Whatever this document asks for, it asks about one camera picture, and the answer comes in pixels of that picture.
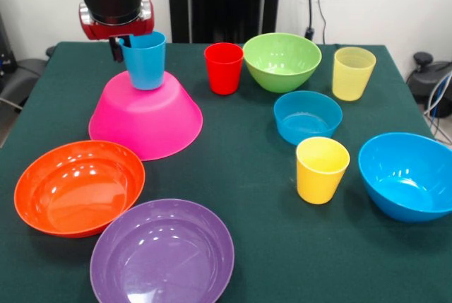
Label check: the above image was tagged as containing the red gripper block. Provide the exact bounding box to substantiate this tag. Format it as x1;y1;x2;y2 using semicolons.
80;13;155;62

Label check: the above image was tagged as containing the blue plastic cup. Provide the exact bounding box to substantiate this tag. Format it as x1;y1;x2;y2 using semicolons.
118;30;167;91

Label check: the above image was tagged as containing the pink plastic bowl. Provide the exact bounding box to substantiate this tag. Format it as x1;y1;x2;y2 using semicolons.
88;69;204;162

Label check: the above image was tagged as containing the orange plastic bowl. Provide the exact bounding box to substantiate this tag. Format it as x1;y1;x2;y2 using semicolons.
13;140;146;239

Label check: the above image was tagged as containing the red plastic cup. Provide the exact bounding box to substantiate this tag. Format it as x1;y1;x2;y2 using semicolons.
203;42;245;96

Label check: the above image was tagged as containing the black floor device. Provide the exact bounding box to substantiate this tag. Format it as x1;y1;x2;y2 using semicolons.
405;52;452;119
0;11;57;109

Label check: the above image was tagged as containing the green plastic bowl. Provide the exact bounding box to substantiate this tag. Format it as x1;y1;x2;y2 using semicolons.
242;32;323;94

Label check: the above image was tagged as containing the dark green table cloth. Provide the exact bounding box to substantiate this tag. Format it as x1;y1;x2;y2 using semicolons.
0;42;452;303

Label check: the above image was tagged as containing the small dark blue bowl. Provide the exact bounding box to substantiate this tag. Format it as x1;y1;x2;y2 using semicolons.
273;90;344;146

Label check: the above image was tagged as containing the purple plastic bowl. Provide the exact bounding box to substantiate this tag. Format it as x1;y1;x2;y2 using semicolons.
89;198;235;303

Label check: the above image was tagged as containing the translucent yellow-green plastic cup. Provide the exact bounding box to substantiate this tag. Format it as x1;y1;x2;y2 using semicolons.
331;46;377;102

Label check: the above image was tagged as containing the yellow plastic cup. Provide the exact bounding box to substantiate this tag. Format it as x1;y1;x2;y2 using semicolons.
295;136;351;206

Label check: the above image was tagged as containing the large light blue bowl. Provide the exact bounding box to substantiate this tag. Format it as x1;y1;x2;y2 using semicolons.
357;131;452;223

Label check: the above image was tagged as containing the bundle of blue white cables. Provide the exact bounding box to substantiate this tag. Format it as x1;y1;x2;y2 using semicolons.
422;69;452;143

